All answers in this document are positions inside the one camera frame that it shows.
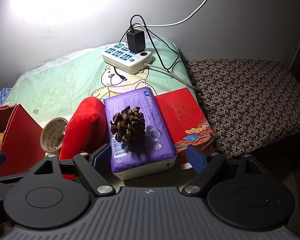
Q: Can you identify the red plush toy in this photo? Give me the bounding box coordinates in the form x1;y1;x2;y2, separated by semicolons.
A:
58;96;108;181

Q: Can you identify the red gift box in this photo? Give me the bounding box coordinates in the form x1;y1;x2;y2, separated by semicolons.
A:
155;88;215;163

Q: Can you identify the packing tape roll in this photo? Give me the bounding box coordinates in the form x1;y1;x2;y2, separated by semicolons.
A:
40;118;68;156

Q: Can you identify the purple tissue pack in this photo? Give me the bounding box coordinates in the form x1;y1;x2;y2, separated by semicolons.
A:
104;87;176;180

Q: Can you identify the brown pine cone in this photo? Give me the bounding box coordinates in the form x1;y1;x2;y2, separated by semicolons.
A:
109;106;146;147

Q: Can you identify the red cardboard box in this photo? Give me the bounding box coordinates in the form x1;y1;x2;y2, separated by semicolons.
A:
0;104;45;177

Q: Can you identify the dark patterned cushion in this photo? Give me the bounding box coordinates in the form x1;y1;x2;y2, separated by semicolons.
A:
184;59;300;158

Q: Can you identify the green bear pillow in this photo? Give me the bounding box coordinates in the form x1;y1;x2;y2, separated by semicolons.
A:
5;40;191;126

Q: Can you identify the white power strip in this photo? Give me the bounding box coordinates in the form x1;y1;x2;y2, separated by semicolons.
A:
102;42;153;74

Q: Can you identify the black charger adapter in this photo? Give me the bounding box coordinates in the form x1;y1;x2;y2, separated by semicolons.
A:
126;29;146;53

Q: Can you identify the white power cable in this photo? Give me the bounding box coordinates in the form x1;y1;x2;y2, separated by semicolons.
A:
131;0;215;29

